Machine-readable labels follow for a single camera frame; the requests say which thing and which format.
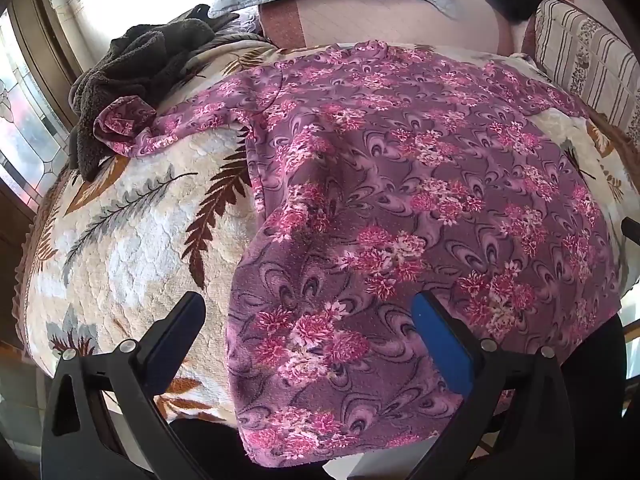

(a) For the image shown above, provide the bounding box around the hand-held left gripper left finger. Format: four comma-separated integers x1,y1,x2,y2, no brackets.
40,291,211,480

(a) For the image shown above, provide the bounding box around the striped cushion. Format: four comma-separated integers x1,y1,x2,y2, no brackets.
522,0,640,136

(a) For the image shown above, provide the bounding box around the dark grey fleece cloth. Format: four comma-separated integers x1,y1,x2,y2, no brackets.
67,4,241,183

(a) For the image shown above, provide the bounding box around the pink pillow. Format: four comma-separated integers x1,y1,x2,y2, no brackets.
257,0,513,56

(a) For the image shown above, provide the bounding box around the cream leaf-print blanket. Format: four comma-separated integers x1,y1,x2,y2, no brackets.
12,40,640,426

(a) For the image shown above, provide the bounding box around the purple floral garment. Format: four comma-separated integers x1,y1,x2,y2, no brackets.
94,42,623,466

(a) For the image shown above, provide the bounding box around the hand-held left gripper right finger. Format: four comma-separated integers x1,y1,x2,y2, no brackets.
411,290,591,480

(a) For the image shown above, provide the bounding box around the stained glass window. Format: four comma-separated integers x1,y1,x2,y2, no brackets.
0,10,71,201

